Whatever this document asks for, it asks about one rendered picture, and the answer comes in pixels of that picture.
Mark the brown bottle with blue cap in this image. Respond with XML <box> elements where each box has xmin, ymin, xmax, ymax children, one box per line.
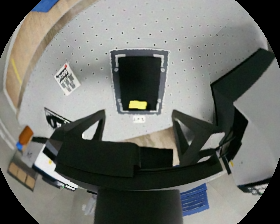
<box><xmin>16</xmin><ymin>125</ymin><xmax>33</xmax><ymax>150</ymax></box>

